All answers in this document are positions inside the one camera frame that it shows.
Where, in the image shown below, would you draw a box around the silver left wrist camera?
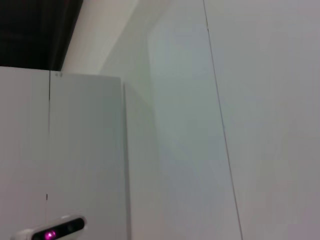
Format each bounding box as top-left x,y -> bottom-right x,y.
9,213 -> 88,240

